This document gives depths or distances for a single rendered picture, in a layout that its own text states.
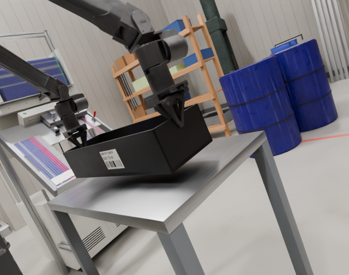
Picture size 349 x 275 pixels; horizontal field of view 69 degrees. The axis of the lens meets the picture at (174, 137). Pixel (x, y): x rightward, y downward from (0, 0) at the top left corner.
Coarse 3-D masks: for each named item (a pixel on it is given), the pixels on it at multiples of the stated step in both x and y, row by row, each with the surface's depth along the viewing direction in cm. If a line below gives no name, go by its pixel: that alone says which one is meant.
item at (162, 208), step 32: (192, 160) 75; (224, 160) 64; (256, 160) 77; (96, 192) 84; (128, 192) 70; (160, 192) 61; (192, 192) 54; (64, 224) 97; (128, 224) 57; (160, 224) 48; (288, 224) 79; (192, 256) 50
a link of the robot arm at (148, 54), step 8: (152, 40) 59; (160, 40) 59; (144, 48) 56; (152, 48) 56; (160, 48) 60; (136, 56) 58; (144, 56) 56; (152, 56) 56; (160, 56) 57; (168, 56) 60; (144, 64) 57; (152, 64) 56
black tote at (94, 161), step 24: (144, 120) 84; (168, 120) 59; (192, 120) 65; (96, 144) 76; (120, 144) 67; (144, 144) 60; (168, 144) 58; (192, 144) 64; (72, 168) 98; (96, 168) 84; (120, 168) 73; (144, 168) 65; (168, 168) 58
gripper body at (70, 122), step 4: (68, 116) 98; (72, 116) 99; (64, 120) 98; (68, 120) 98; (72, 120) 99; (76, 120) 100; (64, 124) 99; (68, 124) 98; (72, 124) 99; (76, 124) 100; (84, 124) 99; (68, 128) 99; (72, 128) 99; (76, 128) 97; (64, 132) 101; (72, 132) 96
